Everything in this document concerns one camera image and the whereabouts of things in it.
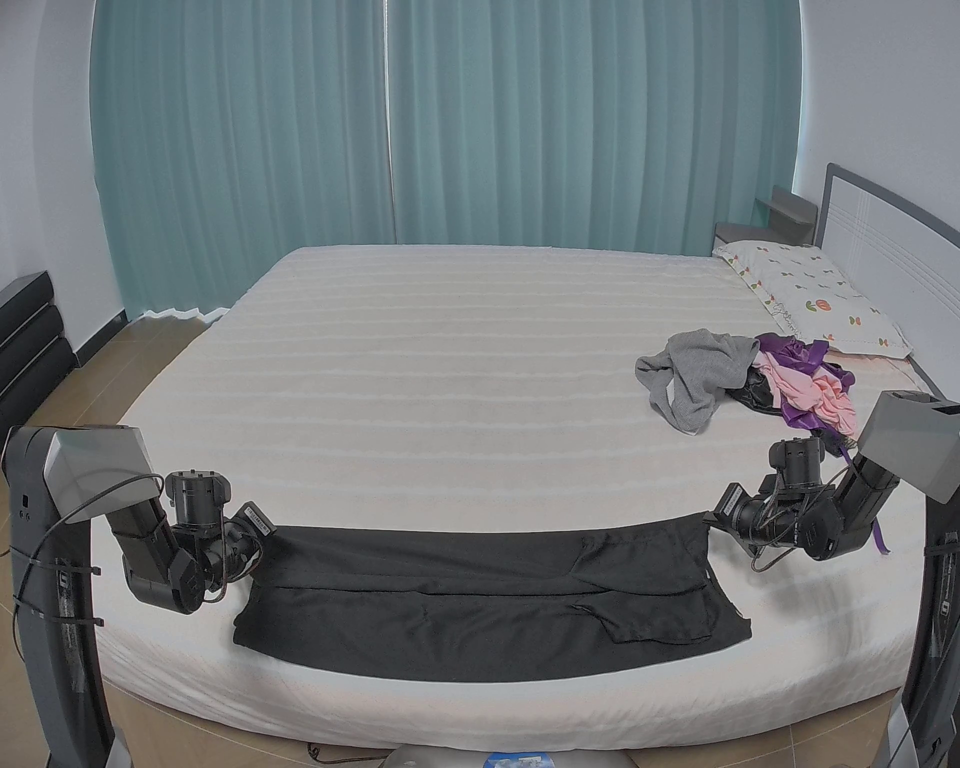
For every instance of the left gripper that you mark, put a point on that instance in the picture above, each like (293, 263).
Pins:
(255, 521)

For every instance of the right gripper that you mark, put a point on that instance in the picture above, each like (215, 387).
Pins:
(750, 521)

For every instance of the black T-shirt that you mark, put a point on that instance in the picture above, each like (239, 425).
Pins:
(487, 600)

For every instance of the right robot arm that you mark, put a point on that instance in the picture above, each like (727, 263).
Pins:
(862, 495)

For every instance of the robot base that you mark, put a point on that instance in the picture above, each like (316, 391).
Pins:
(517, 763)

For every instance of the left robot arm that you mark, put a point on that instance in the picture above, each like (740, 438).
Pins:
(150, 555)

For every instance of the pile of clothes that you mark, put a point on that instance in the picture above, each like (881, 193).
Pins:
(806, 394)

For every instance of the bed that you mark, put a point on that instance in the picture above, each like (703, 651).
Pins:
(450, 375)

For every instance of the grey garment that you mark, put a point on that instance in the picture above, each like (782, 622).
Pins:
(697, 375)

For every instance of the white printed pillow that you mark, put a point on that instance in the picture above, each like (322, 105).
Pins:
(810, 289)

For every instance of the black chest of drawers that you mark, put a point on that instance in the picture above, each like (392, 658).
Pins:
(26, 345)

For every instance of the grey bedside table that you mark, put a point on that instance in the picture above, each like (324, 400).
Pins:
(759, 232)

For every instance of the blue-green curtain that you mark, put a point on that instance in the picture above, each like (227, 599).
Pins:
(585, 127)
(240, 150)

